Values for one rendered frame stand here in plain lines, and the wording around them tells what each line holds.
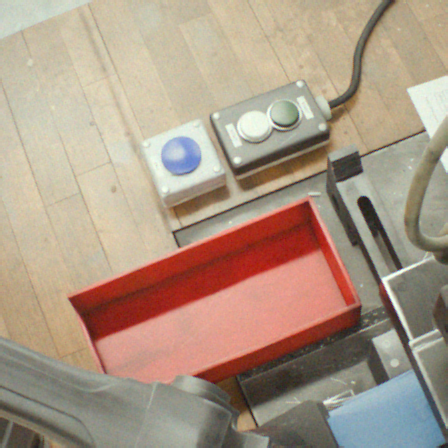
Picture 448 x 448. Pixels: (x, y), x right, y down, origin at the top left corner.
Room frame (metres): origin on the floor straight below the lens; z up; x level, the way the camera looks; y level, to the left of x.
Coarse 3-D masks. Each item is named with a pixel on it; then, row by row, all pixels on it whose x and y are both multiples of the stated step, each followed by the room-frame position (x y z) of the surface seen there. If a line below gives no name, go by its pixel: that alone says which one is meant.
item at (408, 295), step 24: (432, 264) 0.29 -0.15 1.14; (384, 288) 0.27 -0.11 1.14; (408, 288) 0.27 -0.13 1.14; (432, 288) 0.27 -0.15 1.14; (408, 312) 0.25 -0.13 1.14; (408, 336) 0.23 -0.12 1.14; (432, 336) 0.22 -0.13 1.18; (432, 360) 0.20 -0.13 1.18; (432, 384) 0.18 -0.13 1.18; (432, 408) 0.17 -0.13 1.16
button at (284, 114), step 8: (280, 104) 0.54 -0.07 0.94; (288, 104) 0.54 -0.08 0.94; (272, 112) 0.54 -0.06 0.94; (280, 112) 0.54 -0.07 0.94; (288, 112) 0.53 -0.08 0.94; (296, 112) 0.53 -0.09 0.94; (272, 120) 0.53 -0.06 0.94; (280, 120) 0.53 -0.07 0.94; (288, 120) 0.53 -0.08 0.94; (296, 120) 0.53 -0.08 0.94
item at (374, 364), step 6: (372, 348) 0.27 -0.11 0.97; (372, 354) 0.27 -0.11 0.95; (372, 360) 0.27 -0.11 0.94; (378, 360) 0.26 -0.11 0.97; (372, 366) 0.27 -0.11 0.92; (378, 366) 0.26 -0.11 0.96; (372, 372) 0.26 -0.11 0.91; (378, 372) 0.26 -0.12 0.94; (384, 372) 0.25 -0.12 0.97; (378, 378) 0.25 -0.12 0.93; (384, 378) 0.24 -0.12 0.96; (378, 384) 0.25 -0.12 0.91
